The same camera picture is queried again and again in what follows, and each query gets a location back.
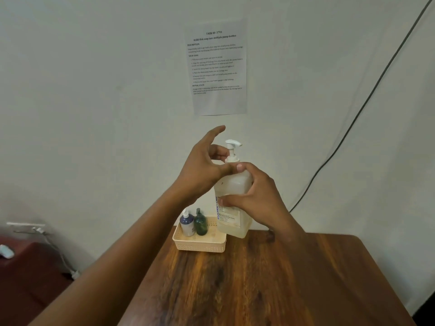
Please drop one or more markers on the white power adapter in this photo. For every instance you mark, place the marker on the white power adapter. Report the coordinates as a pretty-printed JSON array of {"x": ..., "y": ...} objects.
[{"x": 76, "y": 275}]

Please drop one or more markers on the person's left hand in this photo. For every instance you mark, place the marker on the person's left hand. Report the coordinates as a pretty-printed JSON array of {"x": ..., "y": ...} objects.
[{"x": 200, "y": 169}]

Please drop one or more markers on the light blue small object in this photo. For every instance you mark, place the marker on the light blue small object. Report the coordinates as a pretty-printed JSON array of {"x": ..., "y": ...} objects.
[{"x": 6, "y": 251}]

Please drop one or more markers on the white pump head short tube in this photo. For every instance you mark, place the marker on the white pump head short tube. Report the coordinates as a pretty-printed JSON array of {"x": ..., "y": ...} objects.
[{"x": 185, "y": 213}]

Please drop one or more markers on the white pump head long tube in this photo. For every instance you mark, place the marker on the white pump head long tube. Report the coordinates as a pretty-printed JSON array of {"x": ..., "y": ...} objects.
[{"x": 232, "y": 149}]

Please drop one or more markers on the dark pump head yellow tube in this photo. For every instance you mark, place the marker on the dark pump head yellow tube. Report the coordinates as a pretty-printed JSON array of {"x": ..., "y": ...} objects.
[{"x": 198, "y": 212}]

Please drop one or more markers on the person's left forearm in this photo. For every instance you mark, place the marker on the person's left forearm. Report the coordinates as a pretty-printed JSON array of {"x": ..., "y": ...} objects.
[{"x": 102, "y": 268}]

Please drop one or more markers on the person's right hand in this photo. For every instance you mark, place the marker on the person's right hand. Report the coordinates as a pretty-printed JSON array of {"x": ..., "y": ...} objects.
[{"x": 265, "y": 203}]

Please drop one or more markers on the maroon sofa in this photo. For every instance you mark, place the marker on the maroon sofa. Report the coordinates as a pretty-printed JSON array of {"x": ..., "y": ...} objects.
[{"x": 27, "y": 288}]

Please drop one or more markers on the printed paper sheet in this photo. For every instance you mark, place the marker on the printed paper sheet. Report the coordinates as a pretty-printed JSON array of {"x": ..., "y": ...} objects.
[{"x": 219, "y": 71}]

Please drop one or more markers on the beige plastic basket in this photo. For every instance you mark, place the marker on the beige plastic basket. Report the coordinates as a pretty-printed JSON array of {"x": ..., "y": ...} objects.
[{"x": 210, "y": 242}]

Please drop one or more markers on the dark teal transparent bottle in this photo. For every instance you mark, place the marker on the dark teal transparent bottle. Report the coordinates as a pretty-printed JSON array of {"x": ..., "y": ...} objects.
[{"x": 201, "y": 224}]

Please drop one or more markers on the large white soap bottle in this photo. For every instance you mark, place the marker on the large white soap bottle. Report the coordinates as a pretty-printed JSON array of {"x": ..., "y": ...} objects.
[{"x": 231, "y": 186}]

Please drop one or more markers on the person's right forearm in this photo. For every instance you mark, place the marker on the person's right forearm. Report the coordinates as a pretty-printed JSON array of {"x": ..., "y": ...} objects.
[{"x": 312, "y": 278}]

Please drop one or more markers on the blue and white bottle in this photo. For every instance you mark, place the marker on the blue and white bottle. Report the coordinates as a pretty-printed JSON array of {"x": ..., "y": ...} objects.
[{"x": 187, "y": 225}]

